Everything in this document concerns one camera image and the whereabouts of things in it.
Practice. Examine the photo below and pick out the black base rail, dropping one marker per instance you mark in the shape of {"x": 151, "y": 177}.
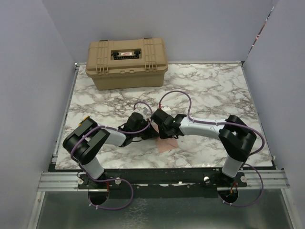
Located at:
{"x": 161, "y": 183}

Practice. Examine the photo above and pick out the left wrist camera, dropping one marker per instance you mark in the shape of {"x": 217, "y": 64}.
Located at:
{"x": 144, "y": 111}

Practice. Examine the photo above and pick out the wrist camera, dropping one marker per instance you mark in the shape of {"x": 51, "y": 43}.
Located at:
{"x": 166, "y": 109}
{"x": 144, "y": 111}

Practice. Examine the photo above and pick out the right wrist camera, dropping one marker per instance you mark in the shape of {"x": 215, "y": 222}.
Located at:
{"x": 166, "y": 109}

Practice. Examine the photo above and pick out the yellow black screwdriver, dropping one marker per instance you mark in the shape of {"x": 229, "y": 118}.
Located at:
{"x": 83, "y": 120}

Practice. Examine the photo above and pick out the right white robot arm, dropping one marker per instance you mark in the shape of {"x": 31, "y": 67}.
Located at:
{"x": 237, "y": 138}

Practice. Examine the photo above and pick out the tan plastic toolbox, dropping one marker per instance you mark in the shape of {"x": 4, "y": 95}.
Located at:
{"x": 127, "y": 64}

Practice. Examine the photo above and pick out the pink paper envelope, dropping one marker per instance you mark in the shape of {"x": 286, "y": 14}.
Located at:
{"x": 164, "y": 145}

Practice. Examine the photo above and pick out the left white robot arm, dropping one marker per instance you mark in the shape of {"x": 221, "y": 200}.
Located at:
{"x": 84, "y": 143}

